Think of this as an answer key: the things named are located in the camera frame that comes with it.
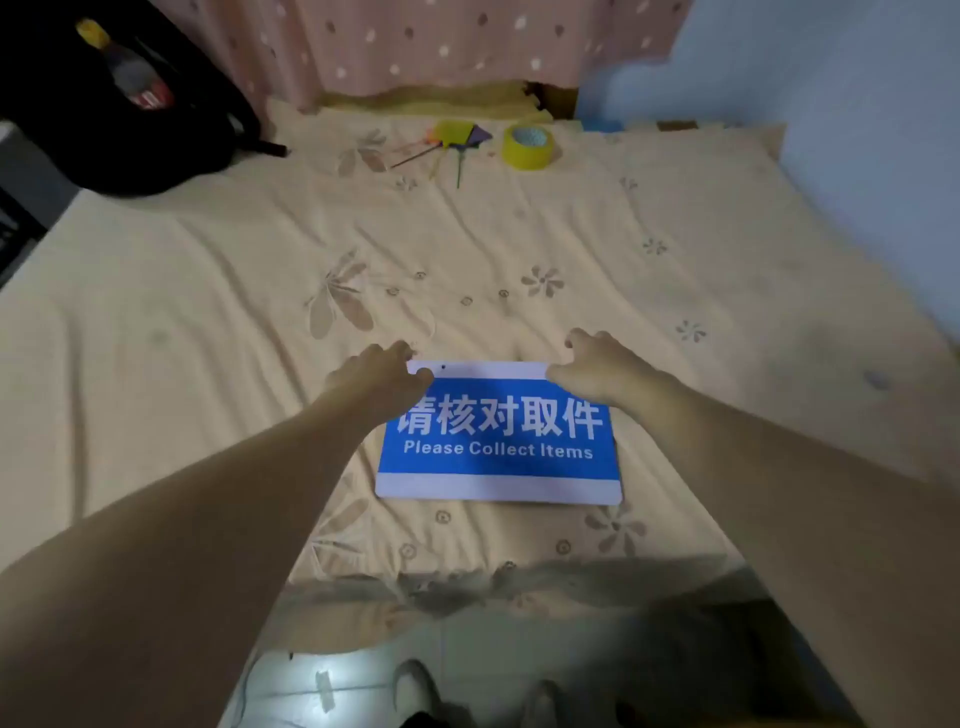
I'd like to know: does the dark bedside furniture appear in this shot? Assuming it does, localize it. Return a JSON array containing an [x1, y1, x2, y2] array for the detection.
[[0, 120, 48, 290]]

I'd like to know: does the yellow tape roll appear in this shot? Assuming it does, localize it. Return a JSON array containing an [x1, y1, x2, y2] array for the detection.
[[501, 123, 556, 171]]

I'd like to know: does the person's shoe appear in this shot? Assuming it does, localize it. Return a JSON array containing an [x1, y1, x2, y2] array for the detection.
[[522, 678, 565, 728], [393, 659, 445, 728]]

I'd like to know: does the person's left shoe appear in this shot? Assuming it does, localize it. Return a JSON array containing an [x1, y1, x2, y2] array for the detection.
[[393, 659, 445, 728]]

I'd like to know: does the plastic bottle with yellow cap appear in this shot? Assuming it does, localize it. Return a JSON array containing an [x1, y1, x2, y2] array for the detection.
[[76, 18, 175, 111]]

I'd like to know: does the beige floral bed sheet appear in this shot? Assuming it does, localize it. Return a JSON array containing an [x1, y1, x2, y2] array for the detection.
[[0, 97, 960, 655]]

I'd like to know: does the person's right shoe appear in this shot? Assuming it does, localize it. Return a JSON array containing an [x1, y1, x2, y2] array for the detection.
[[522, 678, 565, 728]]

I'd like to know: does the person's left hand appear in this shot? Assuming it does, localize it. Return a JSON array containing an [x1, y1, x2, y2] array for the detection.
[[324, 341, 436, 438]]

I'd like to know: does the orange fly swatter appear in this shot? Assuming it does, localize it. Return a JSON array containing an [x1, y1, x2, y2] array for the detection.
[[388, 129, 445, 170]]

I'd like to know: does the black backpack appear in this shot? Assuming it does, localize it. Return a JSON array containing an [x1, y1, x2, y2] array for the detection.
[[0, 0, 290, 198]]

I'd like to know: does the purple fly swatter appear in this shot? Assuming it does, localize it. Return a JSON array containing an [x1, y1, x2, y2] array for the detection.
[[454, 125, 495, 189]]

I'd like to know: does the blue and white sign board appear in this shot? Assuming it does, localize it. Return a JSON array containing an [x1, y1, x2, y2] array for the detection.
[[375, 360, 624, 506]]

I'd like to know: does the person's right hand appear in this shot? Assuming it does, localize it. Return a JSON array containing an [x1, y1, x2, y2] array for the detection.
[[546, 327, 666, 414]]

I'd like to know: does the person's left forearm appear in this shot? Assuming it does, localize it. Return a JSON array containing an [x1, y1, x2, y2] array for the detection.
[[0, 396, 376, 728]]

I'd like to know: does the person's right forearm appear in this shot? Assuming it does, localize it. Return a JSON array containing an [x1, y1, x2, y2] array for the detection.
[[611, 375, 960, 728]]

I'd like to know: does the pink dotted curtain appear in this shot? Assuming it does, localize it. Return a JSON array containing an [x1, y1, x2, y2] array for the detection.
[[150, 0, 695, 115]]

